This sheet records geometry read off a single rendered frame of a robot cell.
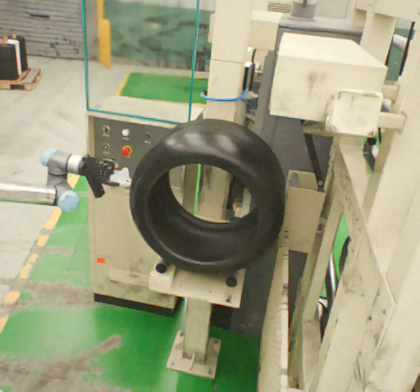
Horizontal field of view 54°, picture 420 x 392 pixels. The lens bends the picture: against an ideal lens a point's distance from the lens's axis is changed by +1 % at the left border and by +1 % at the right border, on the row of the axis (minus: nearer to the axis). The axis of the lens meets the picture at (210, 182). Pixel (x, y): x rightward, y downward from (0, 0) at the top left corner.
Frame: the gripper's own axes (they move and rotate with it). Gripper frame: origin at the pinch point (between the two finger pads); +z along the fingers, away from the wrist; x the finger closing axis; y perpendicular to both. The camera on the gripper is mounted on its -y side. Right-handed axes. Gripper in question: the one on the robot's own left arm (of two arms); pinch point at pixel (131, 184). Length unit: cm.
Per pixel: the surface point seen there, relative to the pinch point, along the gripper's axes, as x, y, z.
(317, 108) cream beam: -35, 54, 54
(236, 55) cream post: 27, 52, 26
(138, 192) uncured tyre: -11.6, 4.4, 6.3
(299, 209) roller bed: 20, -2, 67
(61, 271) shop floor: 77, -128, -64
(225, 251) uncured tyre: 5.7, -22.3, 42.2
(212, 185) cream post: 26.7, -5.1, 28.7
